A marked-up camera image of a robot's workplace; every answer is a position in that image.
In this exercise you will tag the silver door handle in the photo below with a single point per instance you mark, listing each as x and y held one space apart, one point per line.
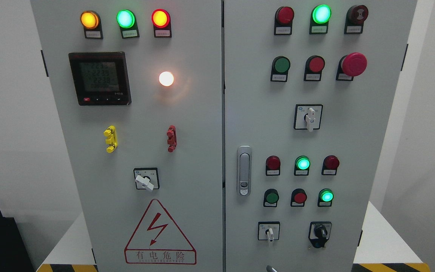
243 170

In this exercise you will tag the grey left cabinet door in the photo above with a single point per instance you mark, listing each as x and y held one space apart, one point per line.
190 178

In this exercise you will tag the grey cabinet door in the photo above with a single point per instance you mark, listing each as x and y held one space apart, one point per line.
190 178
261 114

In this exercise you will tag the grey right cabinet door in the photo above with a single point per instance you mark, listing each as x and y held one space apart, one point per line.
261 114

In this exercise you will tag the red terminal connector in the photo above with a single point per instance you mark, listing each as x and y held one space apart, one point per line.
171 141

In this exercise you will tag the red indicator light middle left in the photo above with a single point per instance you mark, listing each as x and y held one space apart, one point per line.
272 166

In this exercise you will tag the white lit indicator light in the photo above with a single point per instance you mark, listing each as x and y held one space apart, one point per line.
166 78

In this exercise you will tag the green indicator light middle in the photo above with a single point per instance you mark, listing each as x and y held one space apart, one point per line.
302 165

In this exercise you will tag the green indicator light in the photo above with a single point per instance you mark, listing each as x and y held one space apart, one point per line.
319 19
302 165
127 24

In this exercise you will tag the green push button upper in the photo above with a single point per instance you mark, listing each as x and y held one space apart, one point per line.
279 69

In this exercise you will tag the red push button lower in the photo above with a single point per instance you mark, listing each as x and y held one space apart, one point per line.
298 198

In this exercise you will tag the red push button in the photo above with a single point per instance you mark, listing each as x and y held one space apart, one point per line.
298 198
313 68

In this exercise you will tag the yellow terminal connector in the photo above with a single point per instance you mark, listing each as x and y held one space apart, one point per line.
111 139

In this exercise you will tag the red indicator light middle right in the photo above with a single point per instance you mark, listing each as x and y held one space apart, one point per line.
330 165

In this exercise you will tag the red electric hazard warning sticker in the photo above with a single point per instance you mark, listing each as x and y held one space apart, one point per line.
157 239

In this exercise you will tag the red push button upper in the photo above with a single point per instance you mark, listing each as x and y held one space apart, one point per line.
313 68

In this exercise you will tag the green lit push button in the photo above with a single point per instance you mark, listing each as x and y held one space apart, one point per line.
325 198

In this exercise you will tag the red lit indicator light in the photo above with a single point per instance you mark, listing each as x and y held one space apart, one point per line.
161 23

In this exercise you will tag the black digital power meter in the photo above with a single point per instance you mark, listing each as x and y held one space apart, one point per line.
100 78

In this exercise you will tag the red indicator light top right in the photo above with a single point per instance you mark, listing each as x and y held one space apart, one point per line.
283 21

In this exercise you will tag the green indicator light top left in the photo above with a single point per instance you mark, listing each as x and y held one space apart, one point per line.
127 24

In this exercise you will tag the red emergency stop button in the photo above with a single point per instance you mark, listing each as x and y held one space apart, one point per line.
351 65

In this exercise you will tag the green indicator light top right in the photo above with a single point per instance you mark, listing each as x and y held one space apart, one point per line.
319 19

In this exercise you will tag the yellow indicator light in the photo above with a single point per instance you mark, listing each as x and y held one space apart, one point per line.
91 23

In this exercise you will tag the dark red buzzer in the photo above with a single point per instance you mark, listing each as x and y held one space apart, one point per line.
355 18

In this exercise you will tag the black box with antenna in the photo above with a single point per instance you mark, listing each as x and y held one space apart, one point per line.
13 254

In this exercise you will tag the left white selector switch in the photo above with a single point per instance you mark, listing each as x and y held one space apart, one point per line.
146 178

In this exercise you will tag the white selector switch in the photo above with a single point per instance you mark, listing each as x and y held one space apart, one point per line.
269 231
146 178
308 116

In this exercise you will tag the upper right white selector switch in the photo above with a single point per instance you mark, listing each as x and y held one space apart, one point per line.
308 116

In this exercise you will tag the lower white selector switch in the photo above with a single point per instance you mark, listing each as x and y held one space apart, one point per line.
269 231

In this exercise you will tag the black knob selector switch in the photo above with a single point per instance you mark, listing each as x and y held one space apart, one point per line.
319 233

